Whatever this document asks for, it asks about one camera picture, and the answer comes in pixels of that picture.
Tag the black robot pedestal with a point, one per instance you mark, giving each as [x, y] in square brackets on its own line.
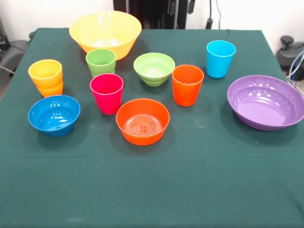
[154, 12]

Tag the large yellow bowl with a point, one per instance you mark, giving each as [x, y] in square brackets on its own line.
[104, 28]

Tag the dark green tablecloth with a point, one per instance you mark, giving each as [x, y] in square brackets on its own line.
[213, 178]

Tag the orange cup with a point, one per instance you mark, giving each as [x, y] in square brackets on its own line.
[186, 92]

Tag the blue bowl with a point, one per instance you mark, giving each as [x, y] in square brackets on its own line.
[54, 128]

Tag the yellow cup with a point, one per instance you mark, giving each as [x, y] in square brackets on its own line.
[47, 83]

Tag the green bowl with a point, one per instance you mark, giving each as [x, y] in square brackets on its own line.
[154, 78]

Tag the pink cup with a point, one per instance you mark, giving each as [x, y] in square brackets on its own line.
[107, 99]

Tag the orange bowl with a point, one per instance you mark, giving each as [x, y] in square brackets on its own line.
[142, 137]

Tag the light blue cup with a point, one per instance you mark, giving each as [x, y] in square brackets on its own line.
[218, 66]

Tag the gray black machine base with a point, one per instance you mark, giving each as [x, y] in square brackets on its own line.
[289, 54]
[12, 57]

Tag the green cup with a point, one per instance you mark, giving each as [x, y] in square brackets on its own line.
[99, 59]

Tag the purple bowl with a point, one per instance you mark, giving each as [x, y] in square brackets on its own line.
[261, 107]

